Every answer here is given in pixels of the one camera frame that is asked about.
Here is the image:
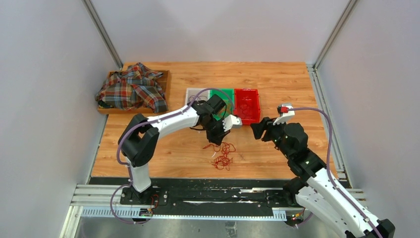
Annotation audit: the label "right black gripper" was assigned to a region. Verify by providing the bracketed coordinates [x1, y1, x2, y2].
[251, 116, 293, 159]

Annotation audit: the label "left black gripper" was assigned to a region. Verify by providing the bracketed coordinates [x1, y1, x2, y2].
[202, 118, 231, 146]

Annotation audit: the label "red cable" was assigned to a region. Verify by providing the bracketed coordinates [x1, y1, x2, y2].
[238, 97, 258, 119]

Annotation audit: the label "red orange cables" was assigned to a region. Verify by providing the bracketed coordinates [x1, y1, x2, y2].
[202, 142, 237, 172]

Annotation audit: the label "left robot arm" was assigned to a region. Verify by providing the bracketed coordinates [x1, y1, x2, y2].
[116, 95, 242, 205]

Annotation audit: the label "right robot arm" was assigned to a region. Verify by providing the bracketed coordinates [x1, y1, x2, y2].
[251, 118, 395, 238]

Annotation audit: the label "red plastic bin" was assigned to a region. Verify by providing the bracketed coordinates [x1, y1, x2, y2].
[234, 88, 261, 125]

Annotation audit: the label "green plastic bin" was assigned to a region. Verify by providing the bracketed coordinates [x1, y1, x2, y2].
[209, 88, 235, 120]

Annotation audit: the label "white plastic bin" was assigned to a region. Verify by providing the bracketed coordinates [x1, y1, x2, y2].
[183, 88, 210, 109]

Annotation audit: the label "wooden tray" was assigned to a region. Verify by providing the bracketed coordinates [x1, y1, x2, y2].
[97, 70, 172, 115]

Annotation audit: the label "plaid shirt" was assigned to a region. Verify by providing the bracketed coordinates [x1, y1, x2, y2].
[95, 62, 168, 113]

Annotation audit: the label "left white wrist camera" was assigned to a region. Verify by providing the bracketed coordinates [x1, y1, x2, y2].
[222, 115, 243, 132]

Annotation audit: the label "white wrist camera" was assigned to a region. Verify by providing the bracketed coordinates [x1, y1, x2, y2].
[273, 103, 295, 125]
[222, 115, 243, 132]

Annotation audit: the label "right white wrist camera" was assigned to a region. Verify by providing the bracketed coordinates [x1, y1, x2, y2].
[273, 103, 295, 125]

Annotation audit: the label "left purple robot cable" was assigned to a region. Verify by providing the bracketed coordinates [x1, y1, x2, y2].
[108, 88, 235, 226]

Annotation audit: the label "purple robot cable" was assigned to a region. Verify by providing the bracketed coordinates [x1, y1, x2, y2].
[108, 88, 235, 226]
[277, 107, 384, 238]

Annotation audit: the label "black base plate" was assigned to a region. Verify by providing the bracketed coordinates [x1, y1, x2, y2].
[119, 178, 304, 217]

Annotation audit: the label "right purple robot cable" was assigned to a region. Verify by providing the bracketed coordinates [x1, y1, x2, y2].
[277, 107, 384, 238]

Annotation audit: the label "aluminium frame rail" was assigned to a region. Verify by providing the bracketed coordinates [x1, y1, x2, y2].
[70, 183, 370, 221]

